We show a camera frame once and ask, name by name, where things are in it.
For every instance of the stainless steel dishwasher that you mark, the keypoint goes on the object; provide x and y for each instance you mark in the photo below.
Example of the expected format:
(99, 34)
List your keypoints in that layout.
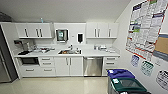
(93, 66)

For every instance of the blue dish soap bottle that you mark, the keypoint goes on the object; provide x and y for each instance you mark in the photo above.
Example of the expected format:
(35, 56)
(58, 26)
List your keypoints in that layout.
(96, 47)

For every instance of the chrome sink faucet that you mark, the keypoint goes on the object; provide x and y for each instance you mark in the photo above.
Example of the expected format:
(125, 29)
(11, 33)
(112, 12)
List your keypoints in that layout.
(70, 47)

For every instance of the steel sink basin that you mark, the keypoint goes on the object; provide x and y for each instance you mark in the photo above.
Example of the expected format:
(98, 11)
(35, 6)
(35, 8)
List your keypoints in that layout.
(68, 52)

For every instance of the stack of white plates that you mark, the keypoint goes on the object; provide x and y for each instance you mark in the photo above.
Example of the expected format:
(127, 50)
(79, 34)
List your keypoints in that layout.
(103, 47)

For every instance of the white two-door sink cabinet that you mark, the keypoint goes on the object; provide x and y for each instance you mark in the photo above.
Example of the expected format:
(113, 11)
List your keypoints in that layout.
(68, 66)

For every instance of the steel paper towel dispenser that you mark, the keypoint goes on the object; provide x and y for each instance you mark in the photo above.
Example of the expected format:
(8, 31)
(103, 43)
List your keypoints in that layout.
(61, 35)

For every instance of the dish rack with utensils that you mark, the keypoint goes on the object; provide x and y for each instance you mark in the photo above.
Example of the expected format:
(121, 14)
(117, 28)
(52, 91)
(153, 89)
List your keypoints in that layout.
(43, 50)

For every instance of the small blue bottle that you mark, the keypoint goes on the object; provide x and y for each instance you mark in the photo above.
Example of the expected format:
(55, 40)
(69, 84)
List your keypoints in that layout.
(41, 20)

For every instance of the black built-in microwave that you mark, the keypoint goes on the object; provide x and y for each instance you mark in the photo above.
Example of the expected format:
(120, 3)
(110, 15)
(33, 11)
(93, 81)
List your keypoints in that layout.
(29, 61)

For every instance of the grey dark-lidded waste bin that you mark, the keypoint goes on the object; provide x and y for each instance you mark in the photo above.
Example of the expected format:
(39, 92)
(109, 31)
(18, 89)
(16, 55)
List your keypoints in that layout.
(126, 87)

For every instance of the white wide base drawer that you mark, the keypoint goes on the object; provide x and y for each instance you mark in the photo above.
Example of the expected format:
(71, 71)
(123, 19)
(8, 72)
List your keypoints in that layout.
(29, 70)

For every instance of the stainless steel refrigerator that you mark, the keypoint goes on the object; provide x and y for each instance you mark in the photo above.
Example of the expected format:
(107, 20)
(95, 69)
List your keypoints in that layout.
(5, 63)

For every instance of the black wall soap dispenser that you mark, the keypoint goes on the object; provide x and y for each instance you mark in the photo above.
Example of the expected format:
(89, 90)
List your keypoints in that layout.
(80, 37)

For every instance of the large red-edged wall poster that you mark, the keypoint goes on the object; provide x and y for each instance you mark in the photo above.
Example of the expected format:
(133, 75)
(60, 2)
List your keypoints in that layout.
(143, 26)

